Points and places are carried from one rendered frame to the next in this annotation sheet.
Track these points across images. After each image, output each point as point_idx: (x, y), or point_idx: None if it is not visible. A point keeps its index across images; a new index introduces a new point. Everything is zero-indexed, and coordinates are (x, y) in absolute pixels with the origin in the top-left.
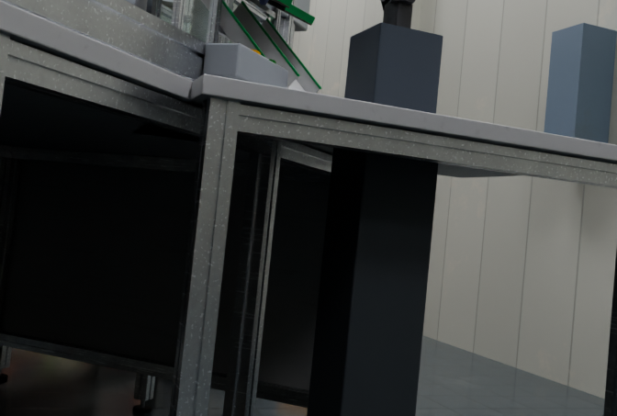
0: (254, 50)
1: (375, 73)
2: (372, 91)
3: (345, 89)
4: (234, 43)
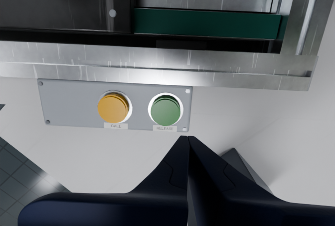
0: (104, 119)
1: (189, 222)
2: (189, 204)
3: (250, 177)
4: (44, 117)
